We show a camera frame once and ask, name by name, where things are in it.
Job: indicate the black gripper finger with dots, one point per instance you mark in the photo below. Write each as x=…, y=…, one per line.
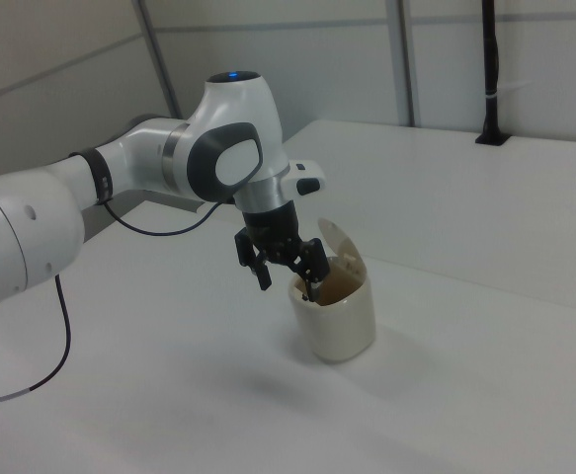
x=263, y=274
x=314, y=261

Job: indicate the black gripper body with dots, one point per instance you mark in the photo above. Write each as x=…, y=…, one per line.
x=272, y=224

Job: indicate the white trash bin lid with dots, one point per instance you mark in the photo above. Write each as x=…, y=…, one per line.
x=339, y=242

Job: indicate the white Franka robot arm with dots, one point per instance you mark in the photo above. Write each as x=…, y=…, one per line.
x=134, y=148

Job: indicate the small white trash bin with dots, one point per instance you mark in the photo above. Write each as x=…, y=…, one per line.
x=337, y=326

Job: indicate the black pole with base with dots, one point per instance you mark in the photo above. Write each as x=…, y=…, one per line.
x=490, y=74

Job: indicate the grey partition post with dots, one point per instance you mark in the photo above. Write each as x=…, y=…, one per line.
x=406, y=64
x=161, y=64

